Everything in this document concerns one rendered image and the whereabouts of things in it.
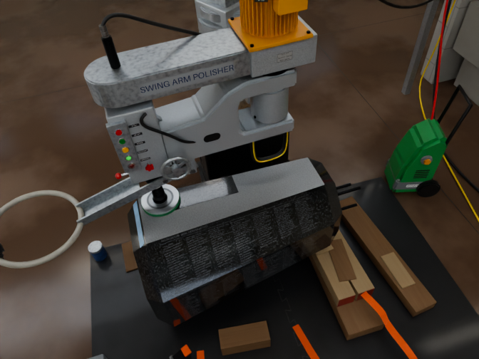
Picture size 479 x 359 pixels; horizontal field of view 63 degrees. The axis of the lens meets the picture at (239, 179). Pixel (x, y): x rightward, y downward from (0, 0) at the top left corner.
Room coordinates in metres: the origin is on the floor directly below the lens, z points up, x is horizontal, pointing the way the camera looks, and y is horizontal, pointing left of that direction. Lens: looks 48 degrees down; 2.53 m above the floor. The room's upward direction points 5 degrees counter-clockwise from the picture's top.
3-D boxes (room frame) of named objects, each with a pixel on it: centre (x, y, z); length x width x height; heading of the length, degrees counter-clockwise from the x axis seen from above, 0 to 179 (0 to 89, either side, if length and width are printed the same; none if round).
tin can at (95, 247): (1.60, 1.08, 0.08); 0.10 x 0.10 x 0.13
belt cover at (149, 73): (1.51, 0.11, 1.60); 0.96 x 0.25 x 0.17; 105
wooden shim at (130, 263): (1.57, 0.85, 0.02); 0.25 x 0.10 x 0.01; 15
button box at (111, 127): (1.29, 0.49, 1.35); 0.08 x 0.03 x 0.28; 105
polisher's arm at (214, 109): (1.51, 0.07, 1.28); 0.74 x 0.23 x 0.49; 105
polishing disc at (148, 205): (1.42, 0.45, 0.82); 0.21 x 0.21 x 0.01
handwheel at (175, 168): (1.34, 0.30, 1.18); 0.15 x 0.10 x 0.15; 105
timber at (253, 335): (0.88, 0.06, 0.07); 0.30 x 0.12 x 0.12; 96
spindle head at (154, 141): (1.44, 0.38, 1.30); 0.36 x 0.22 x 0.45; 105
